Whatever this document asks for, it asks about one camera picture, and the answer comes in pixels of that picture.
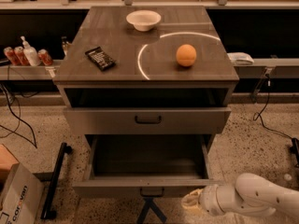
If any grey drawer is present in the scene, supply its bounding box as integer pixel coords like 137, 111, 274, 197
64, 107, 231, 134
73, 134, 217, 198

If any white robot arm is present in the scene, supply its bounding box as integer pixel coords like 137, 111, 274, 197
181, 173, 299, 218

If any grey top drawer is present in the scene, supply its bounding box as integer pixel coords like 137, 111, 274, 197
64, 107, 231, 134

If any grey drawer cabinet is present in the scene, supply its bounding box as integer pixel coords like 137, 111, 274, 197
53, 5, 240, 147

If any red can middle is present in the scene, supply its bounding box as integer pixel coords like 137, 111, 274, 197
14, 46, 29, 66

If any red can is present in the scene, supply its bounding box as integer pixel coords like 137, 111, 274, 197
38, 49, 53, 66
4, 47, 21, 65
14, 46, 29, 66

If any blue tape cross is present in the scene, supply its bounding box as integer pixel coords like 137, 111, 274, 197
136, 198, 167, 224

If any black bar stand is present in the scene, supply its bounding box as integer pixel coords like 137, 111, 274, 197
40, 142, 72, 220

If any orange fruit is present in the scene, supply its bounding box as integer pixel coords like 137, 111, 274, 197
176, 44, 197, 67

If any white folded cloth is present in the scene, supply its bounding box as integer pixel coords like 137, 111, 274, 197
228, 52, 254, 65

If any grey side shelf right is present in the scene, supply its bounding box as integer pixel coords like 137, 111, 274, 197
235, 58, 299, 78

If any grey side shelf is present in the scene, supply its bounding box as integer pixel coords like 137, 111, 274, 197
235, 58, 299, 78
0, 60, 62, 81

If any white cardboard box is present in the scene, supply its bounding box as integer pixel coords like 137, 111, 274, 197
0, 144, 45, 224

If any black snack bag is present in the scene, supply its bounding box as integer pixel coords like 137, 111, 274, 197
85, 47, 115, 71

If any white bowl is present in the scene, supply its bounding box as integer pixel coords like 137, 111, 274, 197
126, 10, 162, 32

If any small dark bottle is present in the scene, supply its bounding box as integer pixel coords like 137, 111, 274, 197
61, 36, 70, 55

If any red can right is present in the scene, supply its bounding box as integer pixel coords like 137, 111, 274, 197
38, 49, 53, 66

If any white pump bottle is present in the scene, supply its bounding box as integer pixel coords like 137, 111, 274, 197
21, 36, 41, 66

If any grey side shelf left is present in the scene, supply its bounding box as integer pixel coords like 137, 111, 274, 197
0, 60, 62, 81

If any red can left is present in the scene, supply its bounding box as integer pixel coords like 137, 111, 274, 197
4, 47, 21, 65

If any black floor cable right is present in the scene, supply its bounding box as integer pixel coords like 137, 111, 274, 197
251, 77, 295, 141

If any black floor cable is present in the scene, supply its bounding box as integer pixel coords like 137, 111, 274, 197
251, 77, 295, 141
0, 83, 39, 149

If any black floor cable left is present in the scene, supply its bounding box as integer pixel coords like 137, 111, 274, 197
0, 83, 39, 149

